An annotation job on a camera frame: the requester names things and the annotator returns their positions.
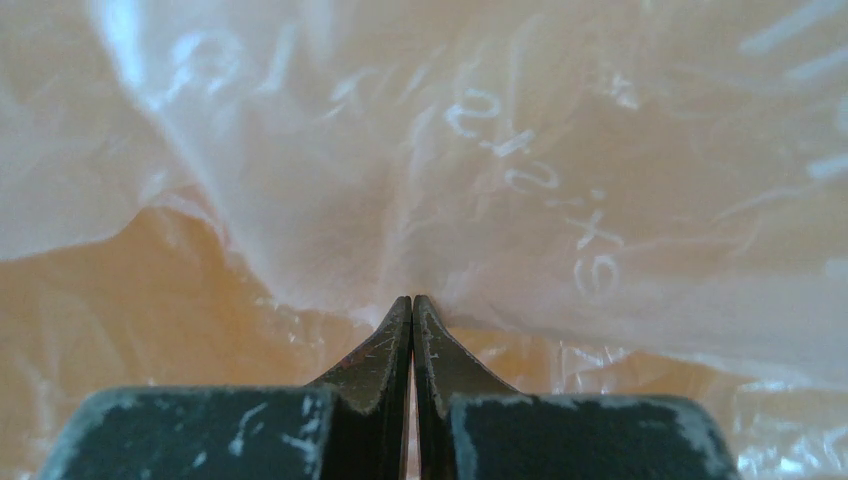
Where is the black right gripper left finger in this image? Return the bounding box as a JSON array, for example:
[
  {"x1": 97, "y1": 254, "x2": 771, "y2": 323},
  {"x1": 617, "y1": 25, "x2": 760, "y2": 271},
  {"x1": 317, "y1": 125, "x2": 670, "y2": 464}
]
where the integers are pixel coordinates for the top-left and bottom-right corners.
[{"x1": 39, "y1": 297, "x2": 412, "y2": 479}]

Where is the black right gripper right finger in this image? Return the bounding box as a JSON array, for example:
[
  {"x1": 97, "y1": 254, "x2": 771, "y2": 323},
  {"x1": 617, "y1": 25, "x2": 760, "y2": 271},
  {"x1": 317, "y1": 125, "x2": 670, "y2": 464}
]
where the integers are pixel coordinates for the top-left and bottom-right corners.
[{"x1": 411, "y1": 295, "x2": 739, "y2": 479}]

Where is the pink plastic trash bag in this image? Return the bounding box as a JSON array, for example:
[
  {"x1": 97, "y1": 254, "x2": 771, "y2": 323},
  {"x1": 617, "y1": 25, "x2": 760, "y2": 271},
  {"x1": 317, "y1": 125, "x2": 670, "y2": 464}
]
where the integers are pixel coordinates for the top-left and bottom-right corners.
[{"x1": 1, "y1": 1, "x2": 847, "y2": 479}]

